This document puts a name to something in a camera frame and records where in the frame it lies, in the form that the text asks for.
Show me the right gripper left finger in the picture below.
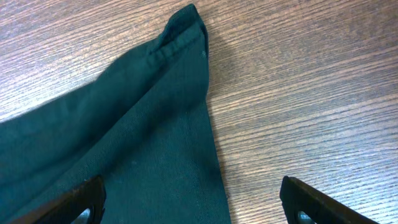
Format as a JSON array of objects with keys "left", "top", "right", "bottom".
[{"left": 11, "top": 175, "right": 106, "bottom": 224}]

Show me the black t-shirt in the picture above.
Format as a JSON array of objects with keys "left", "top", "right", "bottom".
[{"left": 1, "top": 4, "right": 231, "bottom": 223}]

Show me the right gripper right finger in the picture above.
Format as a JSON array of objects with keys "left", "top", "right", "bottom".
[{"left": 279, "top": 176, "right": 377, "bottom": 224}]

